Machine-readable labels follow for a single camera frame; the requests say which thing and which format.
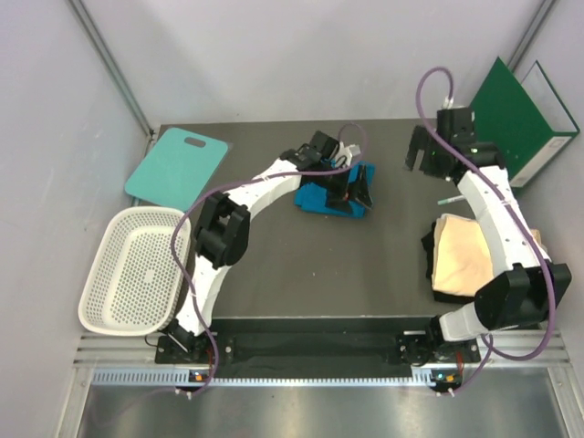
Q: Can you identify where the cream t shirt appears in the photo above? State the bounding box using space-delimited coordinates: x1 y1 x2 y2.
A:
431 214 550 297

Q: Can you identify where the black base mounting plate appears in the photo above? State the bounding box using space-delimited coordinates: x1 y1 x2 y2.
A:
154 330 480 378

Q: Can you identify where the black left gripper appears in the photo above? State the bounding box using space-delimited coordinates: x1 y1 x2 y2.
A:
313 162 371 214

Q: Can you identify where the white perforated plastic basket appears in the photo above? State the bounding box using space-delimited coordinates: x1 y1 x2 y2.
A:
78 206 191 337

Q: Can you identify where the aluminium frame rail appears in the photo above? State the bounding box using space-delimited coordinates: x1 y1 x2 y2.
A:
65 0 155 139

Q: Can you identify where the teal cutting board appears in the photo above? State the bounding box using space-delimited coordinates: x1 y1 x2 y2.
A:
124 127 232 212

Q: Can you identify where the grey slotted cable duct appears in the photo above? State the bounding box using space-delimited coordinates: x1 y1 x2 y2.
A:
91 368 456 388

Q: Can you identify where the blue t shirt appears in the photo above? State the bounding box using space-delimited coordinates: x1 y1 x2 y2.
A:
295 161 376 219

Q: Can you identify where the black t shirt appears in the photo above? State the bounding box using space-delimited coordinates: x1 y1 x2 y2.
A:
421 218 484 305

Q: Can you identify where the white green marker pen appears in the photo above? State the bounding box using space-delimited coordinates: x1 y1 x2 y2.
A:
437 195 465 205

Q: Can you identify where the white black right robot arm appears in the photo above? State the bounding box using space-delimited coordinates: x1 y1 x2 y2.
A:
405 107 572 361

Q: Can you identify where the green lever arch binder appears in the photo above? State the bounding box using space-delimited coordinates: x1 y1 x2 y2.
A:
471 58 580 190

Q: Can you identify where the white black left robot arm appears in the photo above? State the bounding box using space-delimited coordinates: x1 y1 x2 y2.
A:
165 130 372 362

